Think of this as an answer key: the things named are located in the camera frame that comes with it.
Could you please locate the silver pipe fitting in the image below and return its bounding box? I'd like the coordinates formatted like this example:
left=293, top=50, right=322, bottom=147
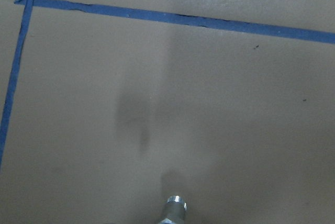
left=158, top=195, right=187, bottom=224

